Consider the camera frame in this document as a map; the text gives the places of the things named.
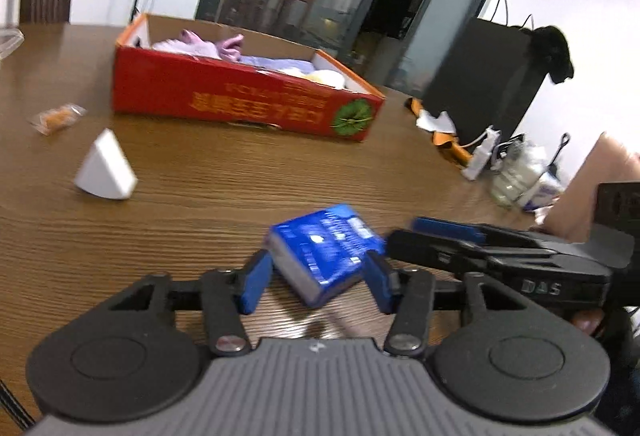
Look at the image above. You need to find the wrapped snack packet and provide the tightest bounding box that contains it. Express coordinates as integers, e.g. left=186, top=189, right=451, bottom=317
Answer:
left=32, top=104, right=86, bottom=136

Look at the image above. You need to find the white tissue packet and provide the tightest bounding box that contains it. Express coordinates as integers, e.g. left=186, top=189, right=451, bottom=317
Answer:
left=518, top=172, right=565, bottom=212

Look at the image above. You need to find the black paper bag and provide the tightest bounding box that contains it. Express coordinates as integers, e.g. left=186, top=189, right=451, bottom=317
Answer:
left=422, top=19, right=547, bottom=144

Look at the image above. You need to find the dark wooden chair middle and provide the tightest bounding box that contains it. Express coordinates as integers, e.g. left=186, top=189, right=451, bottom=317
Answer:
left=215, top=0, right=316, bottom=43

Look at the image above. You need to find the glass jar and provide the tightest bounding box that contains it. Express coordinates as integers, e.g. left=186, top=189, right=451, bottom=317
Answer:
left=490, top=141, right=546, bottom=208

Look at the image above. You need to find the tan cardboard piece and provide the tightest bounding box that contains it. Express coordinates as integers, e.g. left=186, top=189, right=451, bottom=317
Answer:
left=540, top=133, right=639, bottom=241

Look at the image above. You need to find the blue tissue pack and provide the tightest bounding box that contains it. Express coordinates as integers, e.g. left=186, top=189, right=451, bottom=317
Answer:
left=265, top=204, right=384, bottom=308

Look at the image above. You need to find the person's right hand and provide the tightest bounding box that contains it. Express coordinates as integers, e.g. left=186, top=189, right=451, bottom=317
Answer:
left=570, top=308, right=605, bottom=338

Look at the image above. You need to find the red cardboard box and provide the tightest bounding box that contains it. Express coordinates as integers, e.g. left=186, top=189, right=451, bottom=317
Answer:
left=112, top=14, right=385, bottom=141

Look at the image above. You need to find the orange and white cloth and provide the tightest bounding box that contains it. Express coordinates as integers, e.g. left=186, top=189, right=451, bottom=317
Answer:
left=404, top=97, right=472, bottom=168

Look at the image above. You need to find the yellow plush toy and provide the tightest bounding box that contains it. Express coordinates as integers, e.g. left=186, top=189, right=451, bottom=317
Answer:
left=281, top=68, right=346, bottom=90

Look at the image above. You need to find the white charging cable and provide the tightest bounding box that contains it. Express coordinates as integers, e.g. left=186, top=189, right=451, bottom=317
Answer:
left=0, top=27, right=25, bottom=62

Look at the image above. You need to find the black cloth on bag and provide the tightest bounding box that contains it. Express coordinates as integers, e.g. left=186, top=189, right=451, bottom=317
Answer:
left=529, top=26, right=575, bottom=84

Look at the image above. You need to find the white spray bottle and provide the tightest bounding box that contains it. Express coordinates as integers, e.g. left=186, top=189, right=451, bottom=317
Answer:
left=461, top=125, right=501, bottom=182

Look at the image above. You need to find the purple folded towel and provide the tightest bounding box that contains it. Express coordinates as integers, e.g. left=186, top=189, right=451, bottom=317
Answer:
left=239, top=56, right=316, bottom=76

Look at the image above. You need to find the lilac fluffy headband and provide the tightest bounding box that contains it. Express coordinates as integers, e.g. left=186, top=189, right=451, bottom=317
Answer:
left=151, top=30, right=221, bottom=60

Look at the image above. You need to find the white wedge sponge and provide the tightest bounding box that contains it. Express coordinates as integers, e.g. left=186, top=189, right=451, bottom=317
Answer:
left=74, top=128, right=138, bottom=201

